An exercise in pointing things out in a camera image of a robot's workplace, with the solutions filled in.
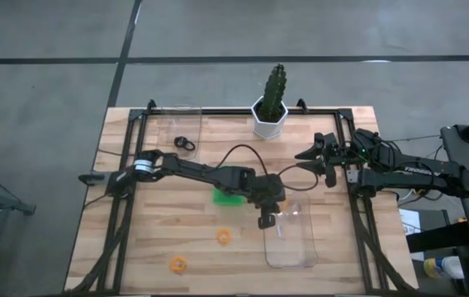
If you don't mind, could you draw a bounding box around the white hexagonal plant pot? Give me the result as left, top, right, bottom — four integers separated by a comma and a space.
250, 95, 289, 140

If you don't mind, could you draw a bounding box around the green plastic slotted basket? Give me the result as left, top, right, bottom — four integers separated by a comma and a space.
211, 187, 247, 207

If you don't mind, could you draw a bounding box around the black aluminium table frame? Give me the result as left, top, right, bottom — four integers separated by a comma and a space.
64, 98, 419, 297

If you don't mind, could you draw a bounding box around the white paper sheet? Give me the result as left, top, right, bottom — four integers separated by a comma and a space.
398, 208, 424, 237

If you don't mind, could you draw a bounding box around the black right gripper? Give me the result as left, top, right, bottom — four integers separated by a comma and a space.
295, 132, 345, 189

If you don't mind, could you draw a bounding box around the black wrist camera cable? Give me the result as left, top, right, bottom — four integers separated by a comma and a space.
216, 143, 320, 193

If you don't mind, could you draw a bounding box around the white plastic bottle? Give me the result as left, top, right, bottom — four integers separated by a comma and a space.
423, 255, 466, 281

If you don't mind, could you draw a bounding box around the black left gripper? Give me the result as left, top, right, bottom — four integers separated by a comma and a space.
240, 168, 287, 230

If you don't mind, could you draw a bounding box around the small clear plastic bin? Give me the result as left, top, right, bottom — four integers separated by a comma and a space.
158, 106, 203, 161

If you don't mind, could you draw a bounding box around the yellow spring keychain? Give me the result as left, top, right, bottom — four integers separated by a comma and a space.
168, 256, 189, 275
216, 227, 233, 245

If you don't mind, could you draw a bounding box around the large clear plastic bin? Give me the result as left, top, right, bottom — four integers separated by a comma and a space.
262, 191, 319, 270

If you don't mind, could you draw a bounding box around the green artificial cactus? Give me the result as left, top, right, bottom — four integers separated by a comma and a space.
258, 63, 288, 121

